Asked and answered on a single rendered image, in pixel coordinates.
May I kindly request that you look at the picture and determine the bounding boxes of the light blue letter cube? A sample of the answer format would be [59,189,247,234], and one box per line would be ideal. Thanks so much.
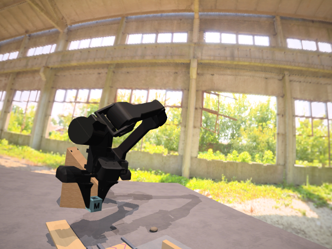
[85,196,102,213]

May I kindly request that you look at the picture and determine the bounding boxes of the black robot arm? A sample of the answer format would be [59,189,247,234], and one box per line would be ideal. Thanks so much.
[68,99,167,181]

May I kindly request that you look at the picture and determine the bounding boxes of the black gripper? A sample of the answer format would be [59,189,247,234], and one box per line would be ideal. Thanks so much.
[56,145,131,208]

